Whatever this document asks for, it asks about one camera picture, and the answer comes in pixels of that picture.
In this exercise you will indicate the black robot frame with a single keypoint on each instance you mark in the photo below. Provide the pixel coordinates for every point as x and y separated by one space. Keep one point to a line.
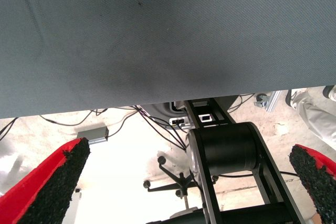
228 145

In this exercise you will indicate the grey power adapter box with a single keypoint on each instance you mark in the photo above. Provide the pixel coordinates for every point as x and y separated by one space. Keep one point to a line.
92 134

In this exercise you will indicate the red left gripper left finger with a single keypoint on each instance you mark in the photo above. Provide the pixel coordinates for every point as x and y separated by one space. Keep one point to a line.
39 190

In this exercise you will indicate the dark office chair seat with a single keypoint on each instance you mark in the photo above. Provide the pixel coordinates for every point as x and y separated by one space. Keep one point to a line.
183 216

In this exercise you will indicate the dark grey table cloth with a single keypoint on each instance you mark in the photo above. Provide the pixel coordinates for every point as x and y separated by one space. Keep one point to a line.
157 37

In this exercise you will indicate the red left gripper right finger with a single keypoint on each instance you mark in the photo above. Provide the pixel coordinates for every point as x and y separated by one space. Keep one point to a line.
320 182

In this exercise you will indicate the black caster wheel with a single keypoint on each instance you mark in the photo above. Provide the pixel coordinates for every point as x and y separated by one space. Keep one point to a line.
260 99

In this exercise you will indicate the black office chair base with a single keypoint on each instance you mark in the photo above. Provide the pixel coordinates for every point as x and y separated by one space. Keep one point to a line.
168 172

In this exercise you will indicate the aluminium profile bar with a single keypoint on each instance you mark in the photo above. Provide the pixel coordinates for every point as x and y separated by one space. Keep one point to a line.
273 100

